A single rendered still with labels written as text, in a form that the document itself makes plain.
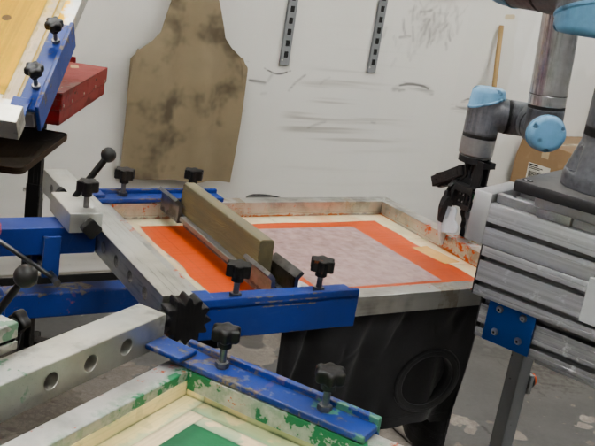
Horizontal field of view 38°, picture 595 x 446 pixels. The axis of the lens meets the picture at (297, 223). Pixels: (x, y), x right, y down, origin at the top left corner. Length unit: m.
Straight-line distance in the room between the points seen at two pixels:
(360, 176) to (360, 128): 0.25
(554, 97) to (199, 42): 2.17
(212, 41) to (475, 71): 1.52
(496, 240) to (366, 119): 2.84
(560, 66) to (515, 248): 0.46
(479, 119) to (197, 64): 2.01
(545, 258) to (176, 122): 2.52
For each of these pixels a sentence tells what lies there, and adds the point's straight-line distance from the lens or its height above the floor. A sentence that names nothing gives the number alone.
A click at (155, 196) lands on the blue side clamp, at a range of 1.93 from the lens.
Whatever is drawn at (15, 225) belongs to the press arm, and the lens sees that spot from 1.55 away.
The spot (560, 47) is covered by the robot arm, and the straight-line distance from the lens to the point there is 1.81.
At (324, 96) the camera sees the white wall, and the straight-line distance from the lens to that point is 4.14.
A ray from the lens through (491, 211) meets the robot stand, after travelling 1.51.
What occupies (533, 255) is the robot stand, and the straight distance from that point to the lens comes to 1.49.
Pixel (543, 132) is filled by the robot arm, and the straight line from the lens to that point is 1.81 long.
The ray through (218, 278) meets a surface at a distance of 1.63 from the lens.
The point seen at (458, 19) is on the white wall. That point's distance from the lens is 4.52.
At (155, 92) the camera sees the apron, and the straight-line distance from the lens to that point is 3.69.
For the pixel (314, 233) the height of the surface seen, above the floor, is 0.95.
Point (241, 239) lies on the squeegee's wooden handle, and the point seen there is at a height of 1.04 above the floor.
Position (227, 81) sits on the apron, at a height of 0.99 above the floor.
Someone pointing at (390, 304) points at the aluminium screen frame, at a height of 0.97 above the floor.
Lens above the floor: 1.54
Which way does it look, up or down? 17 degrees down
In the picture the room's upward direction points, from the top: 9 degrees clockwise
